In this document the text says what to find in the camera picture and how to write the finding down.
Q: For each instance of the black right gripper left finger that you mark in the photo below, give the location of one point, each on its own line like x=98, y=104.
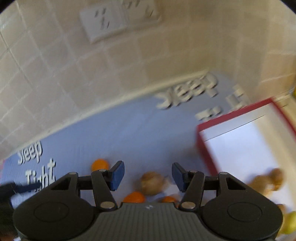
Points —
x=102, y=182

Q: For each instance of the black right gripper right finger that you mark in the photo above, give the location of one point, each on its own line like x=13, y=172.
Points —
x=193, y=184

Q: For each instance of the orange tangerine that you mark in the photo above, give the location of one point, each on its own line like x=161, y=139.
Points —
x=100, y=164
x=134, y=197
x=169, y=199

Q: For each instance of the blue sleep tight mat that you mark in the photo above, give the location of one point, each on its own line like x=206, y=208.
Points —
x=147, y=134

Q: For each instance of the red rimmed white tray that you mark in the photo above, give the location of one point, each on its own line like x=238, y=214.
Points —
x=251, y=141

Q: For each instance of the green round fruit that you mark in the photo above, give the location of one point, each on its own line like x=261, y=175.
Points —
x=288, y=225

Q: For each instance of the white wall socket panel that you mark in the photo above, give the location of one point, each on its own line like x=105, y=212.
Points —
x=109, y=18

